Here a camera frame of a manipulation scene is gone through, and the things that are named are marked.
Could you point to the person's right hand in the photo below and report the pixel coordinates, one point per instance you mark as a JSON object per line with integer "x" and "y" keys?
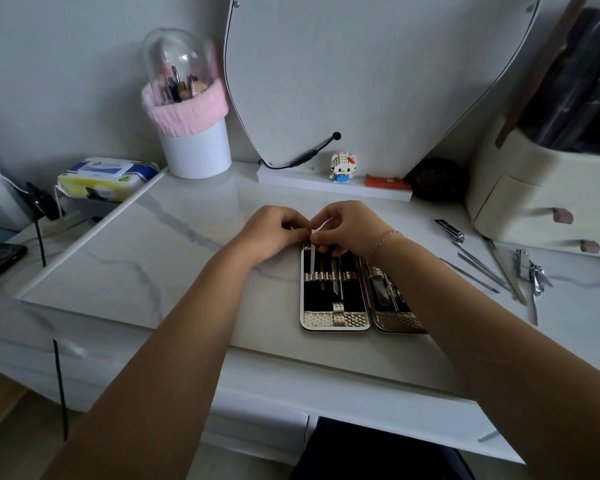
{"x": 355, "y": 227}

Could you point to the person's left hand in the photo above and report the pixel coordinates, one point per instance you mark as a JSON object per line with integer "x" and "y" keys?
{"x": 270, "y": 232}

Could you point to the person's right fingers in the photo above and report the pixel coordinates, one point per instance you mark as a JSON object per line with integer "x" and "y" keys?
{"x": 327, "y": 239}

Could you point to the person's left fingers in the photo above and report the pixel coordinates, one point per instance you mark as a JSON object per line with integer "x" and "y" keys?
{"x": 295, "y": 227}

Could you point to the small silver manicure tool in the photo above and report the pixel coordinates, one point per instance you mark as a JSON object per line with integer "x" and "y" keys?
{"x": 321, "y": 227}

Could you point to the person's left forearm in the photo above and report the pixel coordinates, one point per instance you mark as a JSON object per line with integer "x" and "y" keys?
{"x": 169, "y": 364}

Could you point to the person's right forearm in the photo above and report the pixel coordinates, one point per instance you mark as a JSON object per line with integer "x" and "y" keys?
{"x": 490, "y": 354}

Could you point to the silver cuticle pusher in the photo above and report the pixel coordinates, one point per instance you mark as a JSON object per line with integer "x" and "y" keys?
{"x": 312, "y": 260}

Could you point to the silver pointed nail tool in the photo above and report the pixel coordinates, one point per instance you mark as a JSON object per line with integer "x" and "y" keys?
{"x": 339, "y": 280}

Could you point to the white mirror base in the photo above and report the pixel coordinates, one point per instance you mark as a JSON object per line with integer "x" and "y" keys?
{"x": 300, "y": 179}

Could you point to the open gold manicure kit case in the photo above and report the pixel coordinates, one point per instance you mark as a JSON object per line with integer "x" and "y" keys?
{"x": 335, "y": 299}

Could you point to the white cat brick figure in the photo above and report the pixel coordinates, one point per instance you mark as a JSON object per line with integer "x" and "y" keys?
{"x": 343, "y": 167}

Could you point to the flat orange box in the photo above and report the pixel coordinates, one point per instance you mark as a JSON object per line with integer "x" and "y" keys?
{"x": 387, "y": 183}

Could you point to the large silver nail clipper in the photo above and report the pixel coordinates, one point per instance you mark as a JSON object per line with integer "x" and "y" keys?
{"x": 450, "y": 230}

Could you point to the white brush holder clear dome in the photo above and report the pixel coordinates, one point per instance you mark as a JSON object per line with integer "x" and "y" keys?
{"x": 197, "y": 152}

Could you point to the dark round case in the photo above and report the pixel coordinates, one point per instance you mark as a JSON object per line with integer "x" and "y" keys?
{"x": 439, "y": 179}

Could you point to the thin silver ear pick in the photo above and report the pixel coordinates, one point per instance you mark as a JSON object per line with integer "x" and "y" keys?
{"x": 470, "y": 276}

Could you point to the pink knitted band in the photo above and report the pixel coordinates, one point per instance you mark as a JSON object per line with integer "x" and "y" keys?
{"x": 185, "y": 114}

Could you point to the silver tweezers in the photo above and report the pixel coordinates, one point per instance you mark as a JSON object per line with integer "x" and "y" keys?
{"x": 482, "y": 267}

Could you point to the irregular frameless vanity mirror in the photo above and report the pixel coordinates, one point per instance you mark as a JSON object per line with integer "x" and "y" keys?
{"x": 370, "y": 69}

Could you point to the long silver nail file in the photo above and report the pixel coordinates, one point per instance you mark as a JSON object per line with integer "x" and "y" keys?
{"x": 505, "y": 269}

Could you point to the bunch of makeup brushes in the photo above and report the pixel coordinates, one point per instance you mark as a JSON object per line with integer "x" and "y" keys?
{"x": 180, "y": 87}

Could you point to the small silver nail clipper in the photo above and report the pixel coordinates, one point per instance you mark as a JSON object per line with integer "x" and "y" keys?
{"x": 522, "y": 264}

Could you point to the wet wipes pack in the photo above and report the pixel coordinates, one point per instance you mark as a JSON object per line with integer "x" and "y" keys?
{"x": 104, "y": 177}

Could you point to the silver cuticle nippers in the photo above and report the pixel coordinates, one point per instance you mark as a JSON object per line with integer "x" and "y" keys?
{"x": 536, "y": 284}

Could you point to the cream drawer organizer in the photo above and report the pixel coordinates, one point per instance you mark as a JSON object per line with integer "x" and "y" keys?
{"x": 540, "y": 194}

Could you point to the white power strip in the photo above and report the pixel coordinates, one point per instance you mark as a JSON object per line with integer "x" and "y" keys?
{"x": 62, "y": 223}

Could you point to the dark cosmetic packages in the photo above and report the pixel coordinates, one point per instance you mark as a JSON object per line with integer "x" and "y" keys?
{"x": 580, "y": 84}

